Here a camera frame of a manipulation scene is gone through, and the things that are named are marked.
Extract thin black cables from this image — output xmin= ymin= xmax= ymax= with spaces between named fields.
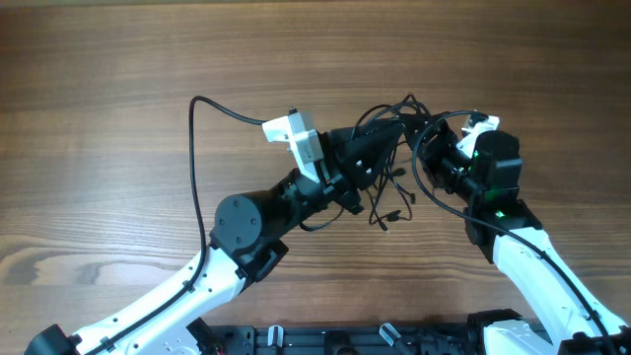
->
xmin=350 ymin=93 xmax=435 ymax=234

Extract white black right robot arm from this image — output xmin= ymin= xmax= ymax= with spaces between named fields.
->
xmin=410 ymin=114 xmax=630 ymax=354

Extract black right camera cable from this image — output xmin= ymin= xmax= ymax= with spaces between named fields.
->
xmin=411 ymin=109 xmax=620 ymax=355

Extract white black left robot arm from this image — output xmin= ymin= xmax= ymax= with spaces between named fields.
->
xmin=25 ymin=113 xmax=403 ymax=355

